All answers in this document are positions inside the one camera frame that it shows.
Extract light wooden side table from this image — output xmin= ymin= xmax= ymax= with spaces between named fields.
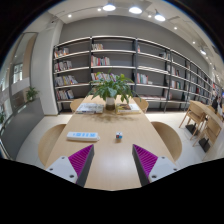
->
xmin=189 ymin=99 xmax=224 ymax=161

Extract grey shelf unit with books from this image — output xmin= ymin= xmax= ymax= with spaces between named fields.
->
xmin=52 ymin=34 xmax=218 ymax=114

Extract white power strip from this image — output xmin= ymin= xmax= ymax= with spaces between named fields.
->
xmin=66 ymin=131 xmax=101 ymax=142

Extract small green floor plant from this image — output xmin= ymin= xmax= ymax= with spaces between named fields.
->
xmin=25 ymin=86 xmax=39 ymax=103

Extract ceiling spot lights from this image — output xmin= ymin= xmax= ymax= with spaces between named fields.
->
xmin=66 ymin=3 xmax=208 ymax=56

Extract yellow-green cover book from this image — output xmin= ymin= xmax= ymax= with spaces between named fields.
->
xmin=115 ymin=102 xmax=141 ymax=115

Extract white cover book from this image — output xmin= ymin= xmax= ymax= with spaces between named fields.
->
xmin=75 ymin=102 xmax=105 ymax=115

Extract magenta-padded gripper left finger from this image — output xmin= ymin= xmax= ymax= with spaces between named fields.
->
xmin=45 ymin=143 xmax=95 ymax=188

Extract green potted plant white pot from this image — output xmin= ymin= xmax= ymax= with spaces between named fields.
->
xmin=87 ymin=69 xmax=141 ymax=111

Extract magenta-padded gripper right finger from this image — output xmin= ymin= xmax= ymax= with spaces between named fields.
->
xmin=132 ymin=143 xmax=181 ymax=187

